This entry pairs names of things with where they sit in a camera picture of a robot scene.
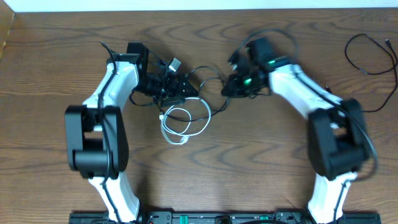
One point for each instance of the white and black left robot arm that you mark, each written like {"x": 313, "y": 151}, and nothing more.
{"x": 97, "y": 145}

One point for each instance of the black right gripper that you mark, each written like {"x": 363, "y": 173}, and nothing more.
{"x": 236, "y": 91}

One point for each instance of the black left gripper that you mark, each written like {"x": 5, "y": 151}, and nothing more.
{"x": 170, "y": 89}

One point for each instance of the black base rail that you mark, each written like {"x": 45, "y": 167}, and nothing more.
{"x": 280, "y": 216}

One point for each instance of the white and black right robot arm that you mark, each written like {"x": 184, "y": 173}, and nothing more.
{"x": 338, "y": 143}

